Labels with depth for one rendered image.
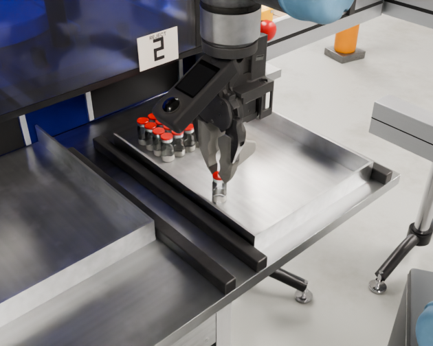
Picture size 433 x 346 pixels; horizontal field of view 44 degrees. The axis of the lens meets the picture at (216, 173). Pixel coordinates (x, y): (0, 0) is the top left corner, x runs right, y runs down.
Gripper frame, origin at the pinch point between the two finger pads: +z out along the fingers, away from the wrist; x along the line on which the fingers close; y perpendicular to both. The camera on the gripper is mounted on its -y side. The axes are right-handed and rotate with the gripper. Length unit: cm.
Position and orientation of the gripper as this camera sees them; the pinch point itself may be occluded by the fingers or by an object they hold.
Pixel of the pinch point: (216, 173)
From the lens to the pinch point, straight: 78.9
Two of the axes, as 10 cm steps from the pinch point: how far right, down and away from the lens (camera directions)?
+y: 7.5, -3.9, 5.4
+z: -0.1, 8.1, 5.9
